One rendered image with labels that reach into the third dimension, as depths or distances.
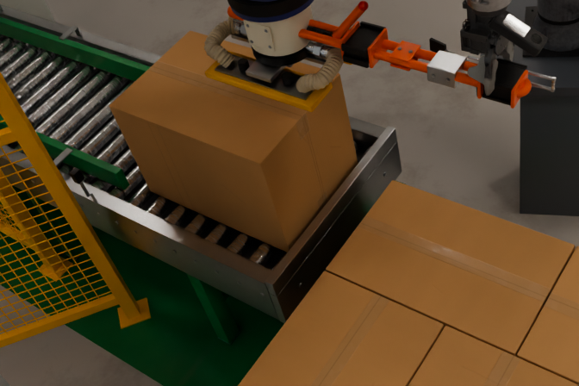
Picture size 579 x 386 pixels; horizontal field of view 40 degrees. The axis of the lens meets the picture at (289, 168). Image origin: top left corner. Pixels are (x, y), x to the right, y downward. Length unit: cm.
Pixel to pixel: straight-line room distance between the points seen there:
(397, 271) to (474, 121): 132
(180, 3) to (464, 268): 281
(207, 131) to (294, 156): 26
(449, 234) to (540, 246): 26
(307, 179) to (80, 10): 284
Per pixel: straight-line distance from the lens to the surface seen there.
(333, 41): 195
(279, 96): 201
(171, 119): 238
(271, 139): 221
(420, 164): 337
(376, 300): 230
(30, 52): 372
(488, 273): 233
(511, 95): 176
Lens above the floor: 244
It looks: 45 degrees down
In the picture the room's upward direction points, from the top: 16 degrees counter-clockwise
